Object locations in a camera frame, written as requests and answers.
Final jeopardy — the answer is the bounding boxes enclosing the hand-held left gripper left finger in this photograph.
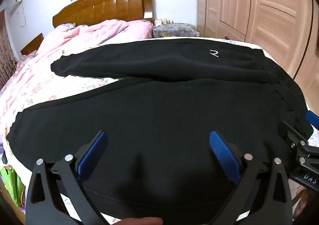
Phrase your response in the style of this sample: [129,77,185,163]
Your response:
[26,130,109,225]

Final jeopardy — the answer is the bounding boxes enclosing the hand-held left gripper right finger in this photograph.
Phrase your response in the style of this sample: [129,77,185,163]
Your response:
[209,130,292,225]

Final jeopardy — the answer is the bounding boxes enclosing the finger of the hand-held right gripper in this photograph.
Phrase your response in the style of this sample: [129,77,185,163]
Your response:
[278,120,315,156]
[304,110,319,131]

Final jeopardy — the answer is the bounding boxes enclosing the black pants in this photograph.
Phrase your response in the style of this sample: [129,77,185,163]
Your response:
[5,39,314,225]

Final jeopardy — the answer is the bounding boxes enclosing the person's left hand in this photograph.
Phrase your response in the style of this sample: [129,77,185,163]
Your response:
[113,217,163,225]

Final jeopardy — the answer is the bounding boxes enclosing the floral bedsheet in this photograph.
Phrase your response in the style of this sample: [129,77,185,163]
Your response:
[0,37,309,225]

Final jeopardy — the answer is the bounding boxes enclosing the green bag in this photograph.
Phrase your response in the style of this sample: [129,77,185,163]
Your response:
[0,165,25,208]

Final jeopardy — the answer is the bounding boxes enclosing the pink quilt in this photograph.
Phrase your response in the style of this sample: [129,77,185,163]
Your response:
[0,19,154,118]

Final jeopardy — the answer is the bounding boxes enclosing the brown wooden bedside cabinet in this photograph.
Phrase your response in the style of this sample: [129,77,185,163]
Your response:
[20,33,44,55]

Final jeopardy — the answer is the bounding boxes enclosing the nightstand with floral cloth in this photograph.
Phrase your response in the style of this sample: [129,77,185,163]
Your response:
[152,23,197,39]

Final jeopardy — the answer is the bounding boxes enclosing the light wooden wardrobe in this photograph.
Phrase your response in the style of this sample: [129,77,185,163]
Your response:
[196,0,319,86]

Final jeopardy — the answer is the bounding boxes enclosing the patterned brown curtain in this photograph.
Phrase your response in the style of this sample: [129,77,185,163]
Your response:
[0,11,16,86]

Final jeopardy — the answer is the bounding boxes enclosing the wooden headboard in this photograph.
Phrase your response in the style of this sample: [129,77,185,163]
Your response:
[52,0,154,28]

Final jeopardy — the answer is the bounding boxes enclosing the white air conditioner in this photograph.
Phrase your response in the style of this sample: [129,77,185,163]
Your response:
[7,0,27,27]

